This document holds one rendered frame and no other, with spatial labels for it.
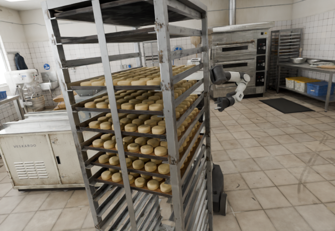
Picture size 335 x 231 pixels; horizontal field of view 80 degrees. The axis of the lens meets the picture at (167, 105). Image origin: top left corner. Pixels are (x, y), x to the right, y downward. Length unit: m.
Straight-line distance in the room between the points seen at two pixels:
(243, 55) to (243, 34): 0.52
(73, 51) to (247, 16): 5.43
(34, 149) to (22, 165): 0.29
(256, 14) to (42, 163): 6.58
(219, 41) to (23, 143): 4.74
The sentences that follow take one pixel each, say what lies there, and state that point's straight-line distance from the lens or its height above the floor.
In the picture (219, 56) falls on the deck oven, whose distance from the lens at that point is 5.61.
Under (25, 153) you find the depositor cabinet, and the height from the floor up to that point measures 0.57.
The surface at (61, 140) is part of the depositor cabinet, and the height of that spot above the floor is 0.72.
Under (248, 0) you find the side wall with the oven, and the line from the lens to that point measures 7.13.
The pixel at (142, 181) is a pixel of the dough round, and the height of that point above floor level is 1.06.
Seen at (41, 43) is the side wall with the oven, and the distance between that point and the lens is 7.36.
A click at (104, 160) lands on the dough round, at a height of 1.15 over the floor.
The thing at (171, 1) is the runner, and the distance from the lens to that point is 0.78.
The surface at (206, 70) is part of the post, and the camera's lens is 1.22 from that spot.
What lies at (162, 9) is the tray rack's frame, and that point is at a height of 1.72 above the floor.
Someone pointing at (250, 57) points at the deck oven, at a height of 1.16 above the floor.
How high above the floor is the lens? 1.62
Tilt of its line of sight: 16 degrees down
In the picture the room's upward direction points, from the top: 5 degrees counter-clockwise
